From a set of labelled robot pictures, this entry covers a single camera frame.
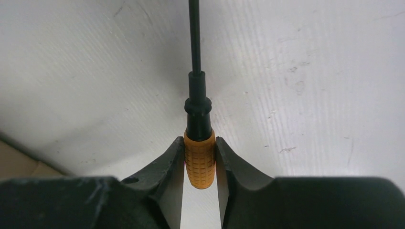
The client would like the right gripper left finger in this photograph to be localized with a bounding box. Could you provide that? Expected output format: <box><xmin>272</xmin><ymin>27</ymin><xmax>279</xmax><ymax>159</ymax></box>
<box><xmin>0</xmin><ymin>136</ymin><xmax>185</xmax><ymax>229</ymax></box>

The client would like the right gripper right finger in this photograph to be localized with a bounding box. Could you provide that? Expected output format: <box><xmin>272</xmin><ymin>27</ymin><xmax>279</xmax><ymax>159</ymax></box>
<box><xmin>216</xmin><ymin>137</ymin><xmax>405</xmax><ymax>229</ymax></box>

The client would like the orange handled screwdriver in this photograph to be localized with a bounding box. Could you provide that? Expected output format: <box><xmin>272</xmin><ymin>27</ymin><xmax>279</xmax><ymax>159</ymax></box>
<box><xmin>184</xmin><ymin>0</ymin><xmax>215</xmax><ymax>189</ymax></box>

